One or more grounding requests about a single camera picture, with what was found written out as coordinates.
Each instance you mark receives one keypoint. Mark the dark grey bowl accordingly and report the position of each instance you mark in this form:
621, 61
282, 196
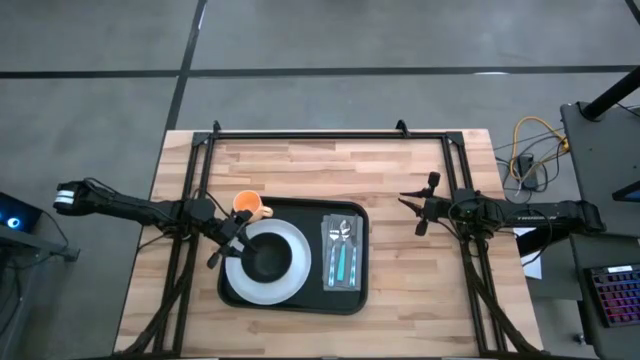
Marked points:
272, 260

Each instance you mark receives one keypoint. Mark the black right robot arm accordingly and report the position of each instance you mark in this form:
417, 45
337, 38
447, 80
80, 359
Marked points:
540, 212

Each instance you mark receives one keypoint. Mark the black pole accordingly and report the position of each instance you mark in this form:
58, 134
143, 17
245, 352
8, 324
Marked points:
612, 95

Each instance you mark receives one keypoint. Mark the grey side desk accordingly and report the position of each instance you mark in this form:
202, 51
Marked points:
600, 160

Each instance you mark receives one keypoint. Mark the clear plastic fork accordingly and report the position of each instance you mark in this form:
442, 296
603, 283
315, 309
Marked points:
333, 250

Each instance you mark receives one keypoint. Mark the clear plastic knife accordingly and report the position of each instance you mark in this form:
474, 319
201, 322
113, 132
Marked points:
354, 260

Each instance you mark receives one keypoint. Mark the cream mug orange inside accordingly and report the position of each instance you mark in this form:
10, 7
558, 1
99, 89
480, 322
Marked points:
247, 202

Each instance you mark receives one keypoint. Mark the black metal table frame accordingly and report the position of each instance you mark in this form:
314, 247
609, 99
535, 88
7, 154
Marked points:
325, 135

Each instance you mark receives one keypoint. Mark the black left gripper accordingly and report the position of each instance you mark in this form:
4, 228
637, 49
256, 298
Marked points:
227, 232

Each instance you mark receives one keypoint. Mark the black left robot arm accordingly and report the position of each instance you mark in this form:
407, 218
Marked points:
125, 207

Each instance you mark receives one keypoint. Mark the white round plate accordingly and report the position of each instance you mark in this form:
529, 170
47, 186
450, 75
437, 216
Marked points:
295, 280

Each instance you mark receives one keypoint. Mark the black power adapter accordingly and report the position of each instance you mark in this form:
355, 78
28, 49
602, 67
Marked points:
527, 170

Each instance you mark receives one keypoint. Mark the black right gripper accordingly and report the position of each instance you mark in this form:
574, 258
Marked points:
437, 209

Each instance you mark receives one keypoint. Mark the computer with blue light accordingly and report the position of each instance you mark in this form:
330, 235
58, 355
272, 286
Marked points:
17, 215

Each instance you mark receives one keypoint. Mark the backlit rainbow keyboard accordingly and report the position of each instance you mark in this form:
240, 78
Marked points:
617, 297

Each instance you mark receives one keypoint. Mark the black plastic tray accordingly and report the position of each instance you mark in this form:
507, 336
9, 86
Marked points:
310, 300

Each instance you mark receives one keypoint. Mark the white paper sheet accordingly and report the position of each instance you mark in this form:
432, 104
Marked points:
532, 262

